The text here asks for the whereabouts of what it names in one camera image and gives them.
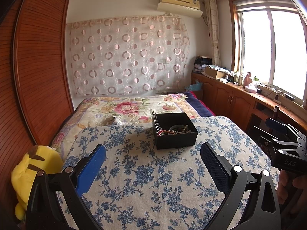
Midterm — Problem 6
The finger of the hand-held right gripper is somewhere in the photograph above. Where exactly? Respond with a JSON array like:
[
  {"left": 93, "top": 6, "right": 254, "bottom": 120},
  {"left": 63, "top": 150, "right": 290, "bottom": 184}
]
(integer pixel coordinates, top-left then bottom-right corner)
[
  {"left": 265, "top": 118, "right": 307, "bottom": 141},
  {"left": 253, "top": 126, "right": 301, "bottom": 154}
]

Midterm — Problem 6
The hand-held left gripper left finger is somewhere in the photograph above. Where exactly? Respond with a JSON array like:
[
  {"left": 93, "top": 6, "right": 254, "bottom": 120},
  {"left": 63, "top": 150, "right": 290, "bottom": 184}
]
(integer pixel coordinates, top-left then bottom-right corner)
[{"left": 25, "top": 144, "right": 106, "bottom": 230}]

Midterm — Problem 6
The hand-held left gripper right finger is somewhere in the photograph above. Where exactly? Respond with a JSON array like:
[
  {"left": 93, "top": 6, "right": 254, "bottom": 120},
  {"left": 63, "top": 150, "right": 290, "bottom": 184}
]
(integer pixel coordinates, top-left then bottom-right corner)
[{"left": 200, "top": 142, "right": 281, "bottom": 230}]

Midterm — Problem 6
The black cardboard box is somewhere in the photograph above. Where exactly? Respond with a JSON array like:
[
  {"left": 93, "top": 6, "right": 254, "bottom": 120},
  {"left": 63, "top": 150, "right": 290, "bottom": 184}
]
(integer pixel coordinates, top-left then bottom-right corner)
[{"left": 152, "top": 112, "right": 198, "bottom": 150}]

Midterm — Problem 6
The pearl bracelet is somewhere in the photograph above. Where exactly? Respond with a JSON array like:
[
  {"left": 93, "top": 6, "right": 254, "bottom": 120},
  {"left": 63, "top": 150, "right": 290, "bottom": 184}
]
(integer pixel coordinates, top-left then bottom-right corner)
[{"left": 171, "top": 124, "right": 191, "bottom": 135}]

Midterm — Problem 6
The person's right hand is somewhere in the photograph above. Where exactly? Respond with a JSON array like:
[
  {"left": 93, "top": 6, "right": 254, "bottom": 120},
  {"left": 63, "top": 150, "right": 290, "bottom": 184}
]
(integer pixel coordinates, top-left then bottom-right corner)
[{"left": 277, "top": 171, "right": 307, "bottom": 218}]

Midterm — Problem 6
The pink tissue box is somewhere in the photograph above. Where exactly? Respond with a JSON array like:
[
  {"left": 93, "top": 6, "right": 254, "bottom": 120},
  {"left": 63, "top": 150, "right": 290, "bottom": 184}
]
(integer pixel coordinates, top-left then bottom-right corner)
[{"left": 244, "top": 83, "right": 257, "bottom": 94}]

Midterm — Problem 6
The blue floral blanket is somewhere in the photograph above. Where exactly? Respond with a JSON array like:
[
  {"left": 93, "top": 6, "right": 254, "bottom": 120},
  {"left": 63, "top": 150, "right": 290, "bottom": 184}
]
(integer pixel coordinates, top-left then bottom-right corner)
[{"left": 56, "top": 116, "right": 281, "bottom": 230}]

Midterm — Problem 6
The pink bottle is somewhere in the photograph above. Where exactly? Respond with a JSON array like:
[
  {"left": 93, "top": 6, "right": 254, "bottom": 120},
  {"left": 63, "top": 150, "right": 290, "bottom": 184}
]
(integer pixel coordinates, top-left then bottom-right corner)
[{"left": 243, "top": 71, "right": 253, "bottom": 87}]

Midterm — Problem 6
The wooden window cabinet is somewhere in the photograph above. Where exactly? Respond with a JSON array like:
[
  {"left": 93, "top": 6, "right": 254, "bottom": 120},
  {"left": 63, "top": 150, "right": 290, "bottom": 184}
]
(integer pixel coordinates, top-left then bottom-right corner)
[{"left": 191, "top": 71, "right": 307, "bottom": 136}]

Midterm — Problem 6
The yellow plush toy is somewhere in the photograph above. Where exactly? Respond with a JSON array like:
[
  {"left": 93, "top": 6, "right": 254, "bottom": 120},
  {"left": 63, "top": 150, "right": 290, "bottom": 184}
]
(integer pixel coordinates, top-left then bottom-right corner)
[{"left": 11, "top": 145, "right": 64, "bottom": 221}]

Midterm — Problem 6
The navy blue blanket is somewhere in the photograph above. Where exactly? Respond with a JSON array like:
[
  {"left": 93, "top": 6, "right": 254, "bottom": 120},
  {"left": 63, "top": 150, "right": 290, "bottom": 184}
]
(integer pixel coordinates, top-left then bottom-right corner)
[{"left": 186, "top": 90, "right": 217, "bottom": 119}]

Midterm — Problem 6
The pink floral quilt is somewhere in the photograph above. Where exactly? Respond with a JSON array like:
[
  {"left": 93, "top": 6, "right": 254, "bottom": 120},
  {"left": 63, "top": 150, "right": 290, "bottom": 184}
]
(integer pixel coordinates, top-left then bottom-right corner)
[{"left": 49, "top": 93, "right": 200, "bottom": 161}]

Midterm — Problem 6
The window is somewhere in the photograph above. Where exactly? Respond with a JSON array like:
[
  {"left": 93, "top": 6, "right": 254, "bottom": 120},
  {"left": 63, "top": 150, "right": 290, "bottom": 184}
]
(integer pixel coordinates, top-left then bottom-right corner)
[{"left": 228, "top": 0, "right": 307, "bottom": 106}]

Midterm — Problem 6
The brown cardboard box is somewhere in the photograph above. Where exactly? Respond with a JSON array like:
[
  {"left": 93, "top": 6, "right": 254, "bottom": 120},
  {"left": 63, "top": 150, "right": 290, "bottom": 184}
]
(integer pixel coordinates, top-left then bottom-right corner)
[{"left": 204, "top": 66, "right": 226, "bottom": 80}]

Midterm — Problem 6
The teal plastic bag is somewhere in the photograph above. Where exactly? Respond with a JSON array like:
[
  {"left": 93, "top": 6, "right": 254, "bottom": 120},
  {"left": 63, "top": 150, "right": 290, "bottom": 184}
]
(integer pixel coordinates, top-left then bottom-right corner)
[{"left": 188, "top": 80, "right": 204, "bottom": 92}]

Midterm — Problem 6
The pile of dark clothes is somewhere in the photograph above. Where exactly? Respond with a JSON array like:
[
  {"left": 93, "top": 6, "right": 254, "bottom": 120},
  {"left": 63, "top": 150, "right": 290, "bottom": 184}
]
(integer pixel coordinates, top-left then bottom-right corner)
[{"left": 193, "top": 56, "right": 213, "bottom": 74}]

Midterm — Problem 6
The beige patterned curtain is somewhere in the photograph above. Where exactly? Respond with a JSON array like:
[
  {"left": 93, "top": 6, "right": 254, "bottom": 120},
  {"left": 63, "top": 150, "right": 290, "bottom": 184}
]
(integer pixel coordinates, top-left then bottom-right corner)
[{"left": 204, "top": 0, "right": 221, "bottom": 67}]

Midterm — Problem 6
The brown wooden wardrobe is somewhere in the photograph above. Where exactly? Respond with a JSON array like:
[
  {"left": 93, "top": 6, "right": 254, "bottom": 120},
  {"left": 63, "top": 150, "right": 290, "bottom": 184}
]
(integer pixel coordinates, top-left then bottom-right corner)
[{"left": 0, "top": 0, "right": 75, "bottom": 221}]

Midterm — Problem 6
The beige air conditioner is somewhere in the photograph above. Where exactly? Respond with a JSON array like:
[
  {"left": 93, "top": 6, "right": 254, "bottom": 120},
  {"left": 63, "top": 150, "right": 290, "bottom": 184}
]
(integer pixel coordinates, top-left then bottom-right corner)
[{"left": 157, "top": 0, "right": 203, "bottom": 19}]

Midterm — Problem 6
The circle patterned wall cloth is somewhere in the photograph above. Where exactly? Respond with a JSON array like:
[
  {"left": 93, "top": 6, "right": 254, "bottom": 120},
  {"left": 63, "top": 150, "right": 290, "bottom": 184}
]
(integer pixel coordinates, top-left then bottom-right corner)
[{"left": 66, "top": 15, "right": 190, "bottom": 98}]

